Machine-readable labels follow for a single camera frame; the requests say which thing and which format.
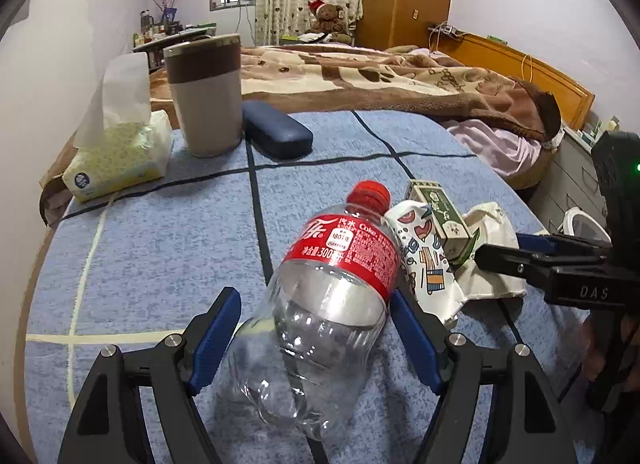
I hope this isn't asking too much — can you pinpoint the small green box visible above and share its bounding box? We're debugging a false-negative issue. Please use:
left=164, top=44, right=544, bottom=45
left=404, top=179, right=482, bottom=265

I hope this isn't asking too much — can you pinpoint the beige cup brown lid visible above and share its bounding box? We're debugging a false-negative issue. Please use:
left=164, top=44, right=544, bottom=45
left=162, top=33, right=245, bottom=159

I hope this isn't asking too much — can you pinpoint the white patterned paper bag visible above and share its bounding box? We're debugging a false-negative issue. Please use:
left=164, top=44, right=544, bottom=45
left=382, top=199, right=469, bottom=328

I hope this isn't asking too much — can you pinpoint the brown printed blanket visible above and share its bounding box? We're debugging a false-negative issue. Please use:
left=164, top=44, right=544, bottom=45
left=147, top=43, right=564, bottom=146

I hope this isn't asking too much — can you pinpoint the white cloth bag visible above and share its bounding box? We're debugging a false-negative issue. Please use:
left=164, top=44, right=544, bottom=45
left=449, top=201, right=529, bottom=303

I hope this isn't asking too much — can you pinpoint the grey drawer cabinet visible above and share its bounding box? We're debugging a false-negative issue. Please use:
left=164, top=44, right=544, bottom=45
left=527, top=127, right=609, bottom=233

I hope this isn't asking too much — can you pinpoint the white trash bin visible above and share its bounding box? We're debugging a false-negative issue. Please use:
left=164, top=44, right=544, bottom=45
left=556, top=207, right=614, bottom=245

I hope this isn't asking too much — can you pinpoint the yellow tissue pack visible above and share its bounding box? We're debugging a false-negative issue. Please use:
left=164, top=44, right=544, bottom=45
left=62, top=52, right=175, bottom=204

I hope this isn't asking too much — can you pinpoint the person's right hand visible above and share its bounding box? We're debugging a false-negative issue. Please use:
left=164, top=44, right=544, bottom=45
left=580, top=317, right=640, bottom=386

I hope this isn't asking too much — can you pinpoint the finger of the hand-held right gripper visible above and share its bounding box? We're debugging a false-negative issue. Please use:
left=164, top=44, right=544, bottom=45
left=515, top=233, right=613, bottom=261
left=472, top=243, right=561, bottom=291

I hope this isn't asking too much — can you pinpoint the navy glasses case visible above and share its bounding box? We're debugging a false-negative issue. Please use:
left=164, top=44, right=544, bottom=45
left=241, top=99, right=315, bottom=161

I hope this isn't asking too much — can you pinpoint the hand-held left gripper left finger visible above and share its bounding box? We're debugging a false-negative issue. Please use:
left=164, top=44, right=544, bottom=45
left=57, top=287, right=243, bottom=464

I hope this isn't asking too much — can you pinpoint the power strip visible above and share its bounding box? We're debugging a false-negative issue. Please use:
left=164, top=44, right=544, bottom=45
left=428, top=21, right=466, bottom=38

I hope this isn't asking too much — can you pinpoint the pink bed sheet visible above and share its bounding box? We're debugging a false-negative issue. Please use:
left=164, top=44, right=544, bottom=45
left=445, top=118, right=544, bottom=180

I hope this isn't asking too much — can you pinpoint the cluttered desk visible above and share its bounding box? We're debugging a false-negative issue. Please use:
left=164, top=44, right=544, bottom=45
left=132, top=22, right=219, bottom=70

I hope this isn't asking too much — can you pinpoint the clear plastic bottle red label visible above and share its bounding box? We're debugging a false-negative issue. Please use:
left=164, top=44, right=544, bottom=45
left=239, top=180, right=401, bottom=442

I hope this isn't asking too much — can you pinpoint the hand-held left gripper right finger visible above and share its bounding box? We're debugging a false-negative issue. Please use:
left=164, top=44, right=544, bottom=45
left=390, top=289, right=581, bottom=464

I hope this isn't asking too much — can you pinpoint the wooden bed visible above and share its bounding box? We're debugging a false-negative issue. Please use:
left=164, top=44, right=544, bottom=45
left=430, top=32, right=596, bottom=191

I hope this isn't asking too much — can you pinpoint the blue checkered blanket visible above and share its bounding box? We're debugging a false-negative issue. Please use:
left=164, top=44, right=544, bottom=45
left=25, top=109, right=601, bottom=464

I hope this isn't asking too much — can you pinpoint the brown teddy bear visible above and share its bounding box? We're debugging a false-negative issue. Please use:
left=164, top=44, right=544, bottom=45
left=306, top=0, right=354, bottom=43

